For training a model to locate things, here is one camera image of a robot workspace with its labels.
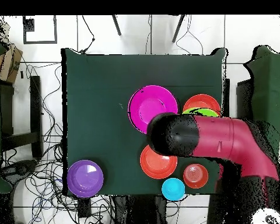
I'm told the large pink bowl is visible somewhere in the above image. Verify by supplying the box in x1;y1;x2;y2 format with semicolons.
127;85;179;135

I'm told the wide orange bowl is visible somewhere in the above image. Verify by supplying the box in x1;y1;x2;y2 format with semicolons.
139;144;179;180
182;93;222;115

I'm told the green bowl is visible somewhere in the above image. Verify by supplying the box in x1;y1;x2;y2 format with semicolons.
181;107;221;117

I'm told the small blue bowl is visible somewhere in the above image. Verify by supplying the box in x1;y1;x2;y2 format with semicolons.
161;177;186;201

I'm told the purple bowl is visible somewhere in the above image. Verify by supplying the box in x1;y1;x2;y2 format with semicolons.
66;159;104;198

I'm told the dark green tablecloth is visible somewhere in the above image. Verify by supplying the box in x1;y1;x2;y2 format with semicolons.
61;47;228;197

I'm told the small deep orange bowl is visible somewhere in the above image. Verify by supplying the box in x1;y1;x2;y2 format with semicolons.
183;163;209;189

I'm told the black power box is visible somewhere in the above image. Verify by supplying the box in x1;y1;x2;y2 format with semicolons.
77;195;92;219

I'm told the cardboard box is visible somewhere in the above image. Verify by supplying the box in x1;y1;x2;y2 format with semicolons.
0;18;23;84

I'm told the tangle of black cables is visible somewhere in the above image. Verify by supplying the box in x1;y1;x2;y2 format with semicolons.
0;62;115;224

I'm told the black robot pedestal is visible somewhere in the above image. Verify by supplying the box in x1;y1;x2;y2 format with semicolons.
111;194;178;224

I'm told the black cable with plug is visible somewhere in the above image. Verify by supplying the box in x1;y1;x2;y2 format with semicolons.
78;15;96;55

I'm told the black camera tripod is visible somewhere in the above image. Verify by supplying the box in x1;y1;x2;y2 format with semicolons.
111;15;187;43

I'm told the black stand frame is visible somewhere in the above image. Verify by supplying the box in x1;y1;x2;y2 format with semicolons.
0;75;44;159
235;79;254;122

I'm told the grey pedestal leg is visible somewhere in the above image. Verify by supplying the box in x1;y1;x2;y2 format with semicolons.
1;159;39;185

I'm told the black square floor frame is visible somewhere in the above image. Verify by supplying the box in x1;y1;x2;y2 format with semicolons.
22;15;58;44

